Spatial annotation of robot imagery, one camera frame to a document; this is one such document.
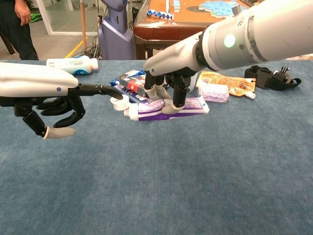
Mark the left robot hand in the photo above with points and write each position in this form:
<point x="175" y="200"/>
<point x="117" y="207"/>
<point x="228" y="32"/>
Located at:
<point x="36" y="80"/>

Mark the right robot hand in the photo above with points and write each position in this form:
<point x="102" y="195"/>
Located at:
<point x="176" y="56"/>

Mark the purple toothpaste tube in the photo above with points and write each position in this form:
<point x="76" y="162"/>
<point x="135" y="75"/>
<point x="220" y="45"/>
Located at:
<point x="193" y="105"/>

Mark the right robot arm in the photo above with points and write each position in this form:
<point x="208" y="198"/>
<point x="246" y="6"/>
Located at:
<point x="256" y="31"/>

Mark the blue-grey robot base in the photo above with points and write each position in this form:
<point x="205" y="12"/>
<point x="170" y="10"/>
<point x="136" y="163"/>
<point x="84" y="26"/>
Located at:
<point x="115" y="36"/>

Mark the brown mahjong table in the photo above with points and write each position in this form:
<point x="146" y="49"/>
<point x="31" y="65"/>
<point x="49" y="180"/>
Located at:
<point x="159" y="31"/>

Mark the blue white snake toy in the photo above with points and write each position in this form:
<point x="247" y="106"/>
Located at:
<point x="159" y="15"/>

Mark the white bottle blue label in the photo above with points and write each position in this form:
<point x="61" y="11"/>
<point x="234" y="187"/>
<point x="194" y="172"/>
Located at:
<point x="78" y="63"/>

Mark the blue snack packet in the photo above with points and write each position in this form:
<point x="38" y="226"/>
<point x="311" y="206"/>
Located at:
<point x="129" y="74"/>

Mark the black red carton box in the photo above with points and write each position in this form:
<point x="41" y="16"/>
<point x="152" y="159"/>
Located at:
<point x="133" y="83"/>

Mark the small stack of mahjong tiles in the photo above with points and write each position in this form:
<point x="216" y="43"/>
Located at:
<point x="176" y="5"/>

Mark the person in black clothes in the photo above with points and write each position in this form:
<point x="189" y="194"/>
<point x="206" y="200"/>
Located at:
<point x="14" y="31"/>

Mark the clear box purple floss picks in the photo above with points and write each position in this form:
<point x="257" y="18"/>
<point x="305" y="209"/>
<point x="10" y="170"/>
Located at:
<point x="215" y="94"/>

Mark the dark blue long box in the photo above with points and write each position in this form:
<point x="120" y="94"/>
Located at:
<point x="137" y="96"/>

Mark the green bag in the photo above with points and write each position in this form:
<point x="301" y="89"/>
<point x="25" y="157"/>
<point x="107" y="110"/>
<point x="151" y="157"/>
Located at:
<point x="35" y="17"/>

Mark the pile of blue mahjong tiles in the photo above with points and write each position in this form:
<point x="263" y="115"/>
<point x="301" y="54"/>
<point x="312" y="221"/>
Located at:
<point x="217" y="7"/>

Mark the orange spouted pouch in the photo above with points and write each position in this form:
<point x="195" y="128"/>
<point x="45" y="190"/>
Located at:
<point x="234" y="84"/>

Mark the wooden pole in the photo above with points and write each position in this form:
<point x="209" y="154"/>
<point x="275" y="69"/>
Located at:
<point x="83" y="24"/>

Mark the blue felt table cover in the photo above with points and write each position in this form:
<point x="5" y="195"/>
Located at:
<point x="146" y="176"/>

